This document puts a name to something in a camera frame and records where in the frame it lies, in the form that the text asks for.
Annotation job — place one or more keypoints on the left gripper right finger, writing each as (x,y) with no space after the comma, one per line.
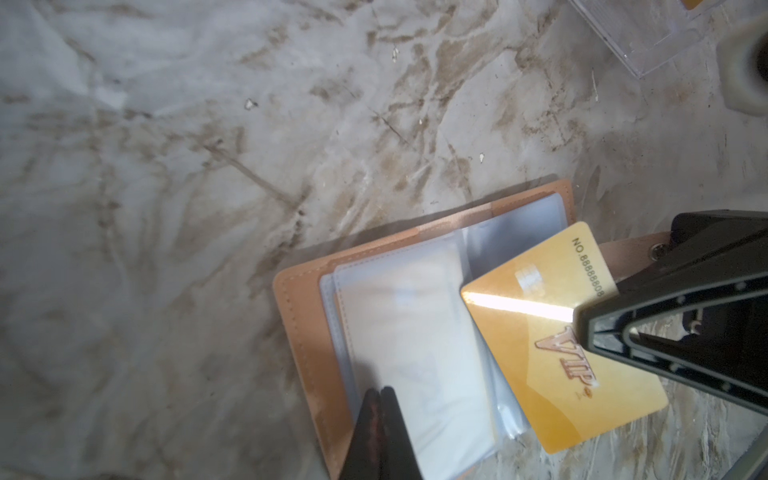
(398,459)

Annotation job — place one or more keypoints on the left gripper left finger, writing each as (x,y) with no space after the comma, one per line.
(363,459)

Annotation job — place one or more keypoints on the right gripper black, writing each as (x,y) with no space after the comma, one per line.
(703,324)

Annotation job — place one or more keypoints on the pink leather card holder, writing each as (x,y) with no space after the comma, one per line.
(390,313)

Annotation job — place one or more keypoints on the gold card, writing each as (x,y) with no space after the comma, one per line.
(525,311)

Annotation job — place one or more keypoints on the clear acrylic card tray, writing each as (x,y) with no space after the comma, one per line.
(646,34)

